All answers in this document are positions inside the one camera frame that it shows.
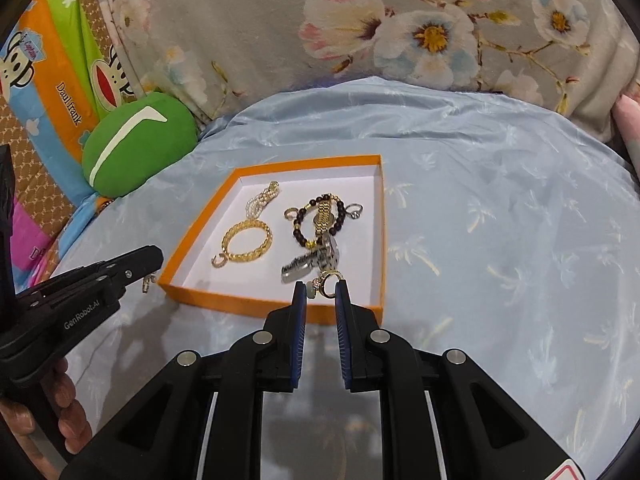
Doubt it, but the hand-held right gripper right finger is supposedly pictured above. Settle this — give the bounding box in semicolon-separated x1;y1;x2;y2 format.
335;280;591;480

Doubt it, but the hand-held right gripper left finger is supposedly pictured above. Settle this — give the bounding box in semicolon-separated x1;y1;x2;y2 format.
60;281;307;480

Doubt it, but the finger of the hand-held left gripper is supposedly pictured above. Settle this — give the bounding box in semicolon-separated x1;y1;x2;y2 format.
15;245;165;312

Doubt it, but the small gold ring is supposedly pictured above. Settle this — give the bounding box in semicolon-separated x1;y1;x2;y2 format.
310;270;346;300

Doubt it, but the silver wristwatch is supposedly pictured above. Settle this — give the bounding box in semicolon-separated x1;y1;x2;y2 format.
281;232;342;285

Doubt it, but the orange shallow cardboard box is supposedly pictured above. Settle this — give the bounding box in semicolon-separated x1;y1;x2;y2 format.
157;154;388;326

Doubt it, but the gold leaf cuff bangle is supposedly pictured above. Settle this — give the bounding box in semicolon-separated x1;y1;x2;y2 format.
220;217;275;265

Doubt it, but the black bead bracelet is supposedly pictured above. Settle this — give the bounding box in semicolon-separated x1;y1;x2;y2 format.
292;192;348;250

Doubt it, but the gold link bracelet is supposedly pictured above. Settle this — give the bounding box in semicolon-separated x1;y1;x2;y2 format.
312;195;337;241

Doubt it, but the white pearl bracelet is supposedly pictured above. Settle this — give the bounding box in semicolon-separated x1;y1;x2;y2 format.
245;181;281;221

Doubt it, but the person's left hand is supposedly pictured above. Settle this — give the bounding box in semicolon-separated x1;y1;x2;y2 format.
0;357;86;480

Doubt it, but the green round cushion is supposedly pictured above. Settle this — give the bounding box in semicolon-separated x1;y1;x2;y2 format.
81;91;197;198

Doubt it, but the light blue palm-print sheet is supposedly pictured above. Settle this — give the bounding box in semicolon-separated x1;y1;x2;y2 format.
15;76;640;480

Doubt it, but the colourful cartoon printed blanket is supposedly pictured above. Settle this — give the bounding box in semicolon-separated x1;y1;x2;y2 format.
0;0;201;301

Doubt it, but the grey floral pillow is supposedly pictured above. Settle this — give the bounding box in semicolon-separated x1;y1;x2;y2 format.
97;0;640;146

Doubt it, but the pink patterned pillow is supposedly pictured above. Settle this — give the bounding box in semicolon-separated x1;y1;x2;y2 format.
612;80;640;161

